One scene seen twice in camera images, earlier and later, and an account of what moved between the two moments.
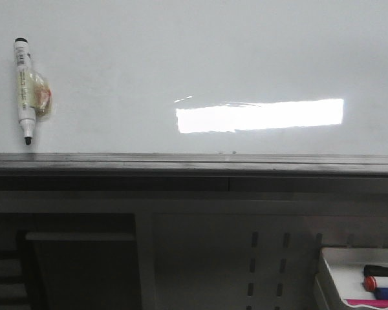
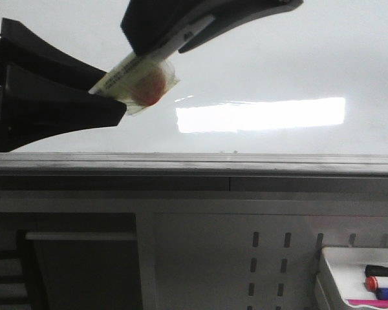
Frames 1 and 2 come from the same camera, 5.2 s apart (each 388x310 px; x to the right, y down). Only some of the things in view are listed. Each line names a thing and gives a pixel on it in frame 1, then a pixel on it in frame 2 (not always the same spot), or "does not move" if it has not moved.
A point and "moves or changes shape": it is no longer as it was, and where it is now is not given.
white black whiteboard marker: x=33 y=94 moves or changes shape
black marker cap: x=378 y=271 does not move
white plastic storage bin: x=340 y=276 does not move
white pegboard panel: x=249 y=254 does not move
